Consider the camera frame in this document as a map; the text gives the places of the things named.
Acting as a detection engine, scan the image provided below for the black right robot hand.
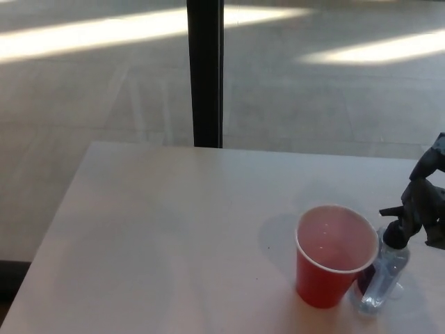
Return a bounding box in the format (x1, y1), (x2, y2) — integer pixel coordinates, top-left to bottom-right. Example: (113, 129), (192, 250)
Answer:
(400, 131), (445, 249)

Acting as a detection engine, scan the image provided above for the clear soap pump bottle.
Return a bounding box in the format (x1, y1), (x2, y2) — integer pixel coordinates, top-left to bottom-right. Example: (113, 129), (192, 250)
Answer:
(355, 205), (412, 307)

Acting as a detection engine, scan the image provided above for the red plastic cup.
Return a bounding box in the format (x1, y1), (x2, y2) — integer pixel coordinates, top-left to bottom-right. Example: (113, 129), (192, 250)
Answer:
(294, 205), (379, 309)

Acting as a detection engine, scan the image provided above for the black window frame post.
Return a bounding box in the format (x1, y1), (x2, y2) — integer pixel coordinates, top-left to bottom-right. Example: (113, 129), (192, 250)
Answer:
(186, 0), (225, 149)

